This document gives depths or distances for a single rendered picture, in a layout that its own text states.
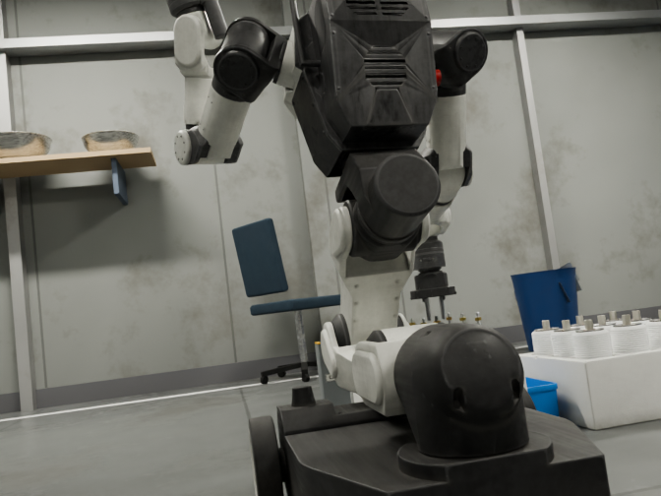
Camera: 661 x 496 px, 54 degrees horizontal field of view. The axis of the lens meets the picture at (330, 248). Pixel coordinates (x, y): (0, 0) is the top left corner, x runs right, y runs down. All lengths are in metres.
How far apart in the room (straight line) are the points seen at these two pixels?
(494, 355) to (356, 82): 0.56
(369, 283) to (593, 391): 0.78
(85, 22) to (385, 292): 3.92
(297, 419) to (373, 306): 0.28
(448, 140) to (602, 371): 0.78
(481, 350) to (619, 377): 1.08
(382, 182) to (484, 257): 3.82
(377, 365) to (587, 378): 0.95
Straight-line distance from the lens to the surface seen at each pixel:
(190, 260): 4.49
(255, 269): 4.12
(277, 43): 1.38
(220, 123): 1.42
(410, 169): 1.09
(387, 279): 1.35
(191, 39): 1.53
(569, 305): 4.08
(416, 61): 1.26
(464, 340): 0.88
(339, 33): 1.22
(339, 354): 1.39
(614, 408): 1.93
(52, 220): 4.65
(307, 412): 1.33
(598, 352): 1.93
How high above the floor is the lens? 0.40
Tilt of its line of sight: 5 degrees up
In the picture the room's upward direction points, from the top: 7 degrees counter-clockwise
